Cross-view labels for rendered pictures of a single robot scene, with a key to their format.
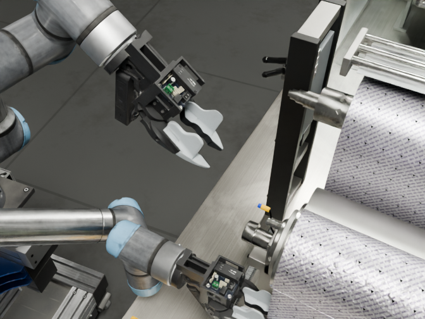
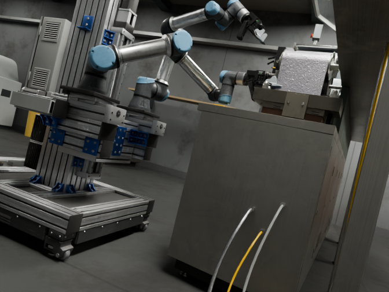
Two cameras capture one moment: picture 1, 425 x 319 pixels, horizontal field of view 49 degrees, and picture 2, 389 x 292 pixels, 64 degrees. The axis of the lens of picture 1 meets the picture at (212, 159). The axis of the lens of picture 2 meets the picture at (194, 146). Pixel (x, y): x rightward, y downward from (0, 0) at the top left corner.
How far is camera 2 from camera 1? 1.83 m
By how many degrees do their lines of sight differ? 48
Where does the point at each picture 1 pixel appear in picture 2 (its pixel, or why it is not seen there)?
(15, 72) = (221, 12)
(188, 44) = not seen: hidden behind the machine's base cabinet
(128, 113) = (242, 33)
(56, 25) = (232, 9)
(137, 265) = (231, 75)
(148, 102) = (252, 22)
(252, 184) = not seen: hidden behind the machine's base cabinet
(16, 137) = (165, 91)
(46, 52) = (226, 16)
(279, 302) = (282, 71)
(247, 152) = not seen: hidden behind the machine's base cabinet
